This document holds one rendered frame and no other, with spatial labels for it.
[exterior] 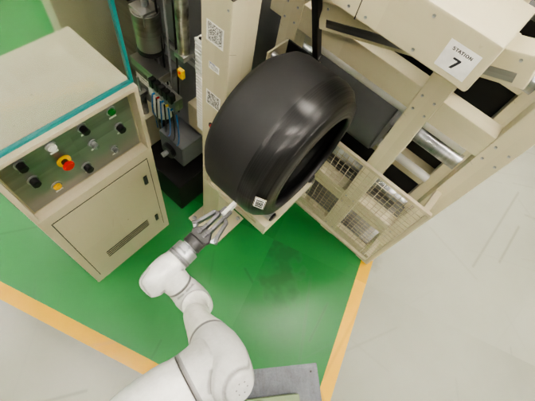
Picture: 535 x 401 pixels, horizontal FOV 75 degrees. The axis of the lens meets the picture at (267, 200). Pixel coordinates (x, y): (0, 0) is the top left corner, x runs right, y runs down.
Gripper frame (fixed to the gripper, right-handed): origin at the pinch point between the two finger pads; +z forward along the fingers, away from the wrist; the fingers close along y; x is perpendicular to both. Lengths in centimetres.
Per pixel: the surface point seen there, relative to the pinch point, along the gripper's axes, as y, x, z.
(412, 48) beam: -19, -55, 55
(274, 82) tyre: 7, -40, 29
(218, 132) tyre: 12.2, -29.6, 9.2
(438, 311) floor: -122, 116, 72
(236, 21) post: 24, -51, 31
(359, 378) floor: -103, 107, 1
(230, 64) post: 25, -36, 28
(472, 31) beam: -29, -66, 57
